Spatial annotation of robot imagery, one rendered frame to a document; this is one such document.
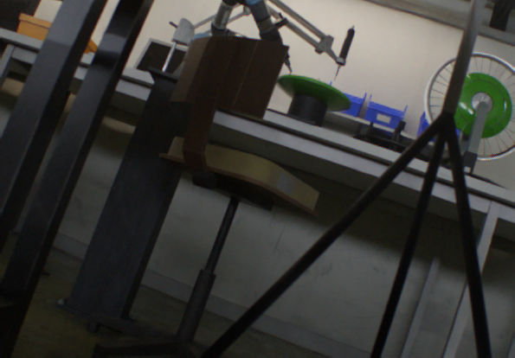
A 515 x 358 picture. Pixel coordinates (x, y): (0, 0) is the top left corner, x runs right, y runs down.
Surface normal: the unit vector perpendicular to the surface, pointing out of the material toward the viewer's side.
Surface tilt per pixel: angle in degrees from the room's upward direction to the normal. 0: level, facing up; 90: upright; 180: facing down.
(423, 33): 90
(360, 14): 90
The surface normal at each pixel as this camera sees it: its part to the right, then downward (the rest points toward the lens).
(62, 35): -0.02, -0.18
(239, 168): -0.51, -0.32
